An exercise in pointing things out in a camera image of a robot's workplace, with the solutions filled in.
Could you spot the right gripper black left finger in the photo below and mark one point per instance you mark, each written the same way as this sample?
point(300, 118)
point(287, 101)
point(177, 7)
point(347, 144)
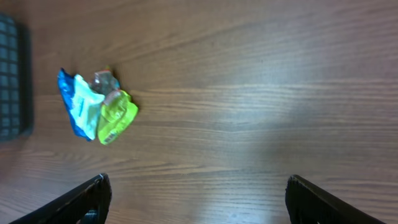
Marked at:
point(87, 203)

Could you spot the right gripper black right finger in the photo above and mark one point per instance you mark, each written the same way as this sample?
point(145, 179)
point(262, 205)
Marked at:
point(309, 204)

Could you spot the green snack packet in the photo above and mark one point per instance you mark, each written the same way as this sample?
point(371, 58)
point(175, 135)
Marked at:
point(117, 110)

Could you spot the teal tissue packet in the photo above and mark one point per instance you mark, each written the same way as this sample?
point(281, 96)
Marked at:
point(86, 105)

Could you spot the blue snack bar wrapper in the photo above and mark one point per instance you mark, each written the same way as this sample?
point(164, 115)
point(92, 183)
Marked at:
point(67, 91)

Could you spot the dark grey plastic basket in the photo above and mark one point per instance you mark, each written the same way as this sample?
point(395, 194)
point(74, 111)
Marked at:
point(17, 105)

